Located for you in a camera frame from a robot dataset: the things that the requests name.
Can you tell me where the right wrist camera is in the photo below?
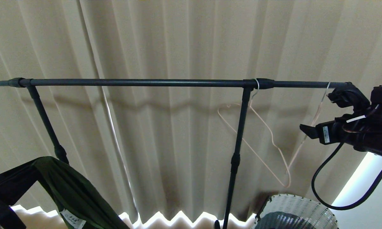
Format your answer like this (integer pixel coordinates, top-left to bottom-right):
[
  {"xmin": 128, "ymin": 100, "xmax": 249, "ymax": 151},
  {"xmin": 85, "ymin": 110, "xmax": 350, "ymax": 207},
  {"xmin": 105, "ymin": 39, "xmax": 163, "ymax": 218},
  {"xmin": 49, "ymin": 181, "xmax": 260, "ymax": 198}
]
[{"xmin": 327, "ymin": 82, "xmax": 371, "ymax": 112}]

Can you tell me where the black clothes rack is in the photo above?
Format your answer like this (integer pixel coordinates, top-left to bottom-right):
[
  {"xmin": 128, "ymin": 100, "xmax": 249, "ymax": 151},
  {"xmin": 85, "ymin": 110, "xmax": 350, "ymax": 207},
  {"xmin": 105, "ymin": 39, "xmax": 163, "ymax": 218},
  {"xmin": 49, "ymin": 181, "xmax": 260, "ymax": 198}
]
[{"xmin": 0, "ymin": 77, "xmax": 352, "ymax": 229}]

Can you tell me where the white laundry basket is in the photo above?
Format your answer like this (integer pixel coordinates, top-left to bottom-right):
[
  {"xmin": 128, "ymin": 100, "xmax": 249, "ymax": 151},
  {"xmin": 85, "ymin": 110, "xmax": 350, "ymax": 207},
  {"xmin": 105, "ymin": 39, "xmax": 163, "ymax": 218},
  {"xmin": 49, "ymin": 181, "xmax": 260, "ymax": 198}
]
[{"xmin": 254, "ymin": 193, "xmax": 339, "ymax": 229}]

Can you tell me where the green printed shirt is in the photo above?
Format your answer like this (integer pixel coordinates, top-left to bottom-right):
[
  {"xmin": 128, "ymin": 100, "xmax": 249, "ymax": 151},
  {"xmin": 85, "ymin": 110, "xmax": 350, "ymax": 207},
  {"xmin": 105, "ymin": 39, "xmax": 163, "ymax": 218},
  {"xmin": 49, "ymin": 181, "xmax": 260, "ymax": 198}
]
[{"xmin": 32, "ymin": 156, "xmax": 129, "ymax": 229}]

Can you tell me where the beige curtain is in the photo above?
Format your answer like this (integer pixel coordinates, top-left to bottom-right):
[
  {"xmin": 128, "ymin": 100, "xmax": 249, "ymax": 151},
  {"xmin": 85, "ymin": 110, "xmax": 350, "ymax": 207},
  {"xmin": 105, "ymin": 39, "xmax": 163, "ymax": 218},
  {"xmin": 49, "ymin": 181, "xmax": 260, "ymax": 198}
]
[{"xmin": 0, "ymin": 0, "xmax": 382, "ymax": 224}]

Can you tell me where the pink clothes hanger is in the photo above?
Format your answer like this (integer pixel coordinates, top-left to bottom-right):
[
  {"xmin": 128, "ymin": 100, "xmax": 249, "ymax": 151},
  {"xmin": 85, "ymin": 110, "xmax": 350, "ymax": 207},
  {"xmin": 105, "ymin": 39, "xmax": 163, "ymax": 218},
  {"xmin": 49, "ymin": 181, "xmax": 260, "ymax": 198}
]
[
  {"xmin": 218, "ymin": 87, "xmax": 291, "ymax": 188},
  {"xmin": 288, "ymin": 82, "xmax": 331, "ymax": 169}
]

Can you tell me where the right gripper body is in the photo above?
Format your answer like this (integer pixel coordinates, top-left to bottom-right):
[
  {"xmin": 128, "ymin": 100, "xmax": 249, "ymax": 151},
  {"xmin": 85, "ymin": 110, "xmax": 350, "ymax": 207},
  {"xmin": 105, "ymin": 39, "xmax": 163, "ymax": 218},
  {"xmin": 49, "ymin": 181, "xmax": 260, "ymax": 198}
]
[{"xmin": 315, "ymin": 118, "xmax": 358, "ymax": 145}]

